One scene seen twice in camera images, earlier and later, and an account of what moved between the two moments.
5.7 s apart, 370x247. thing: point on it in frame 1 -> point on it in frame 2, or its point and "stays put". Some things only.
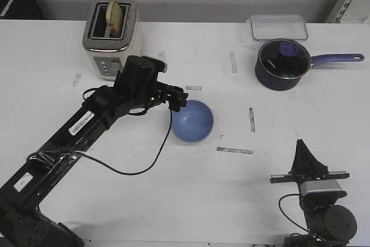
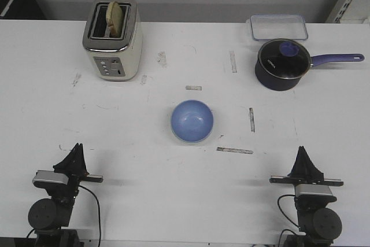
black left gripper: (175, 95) -> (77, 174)
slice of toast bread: (114, 19) stays put
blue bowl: (193, 122) stays put
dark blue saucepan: (273, 71) stays put
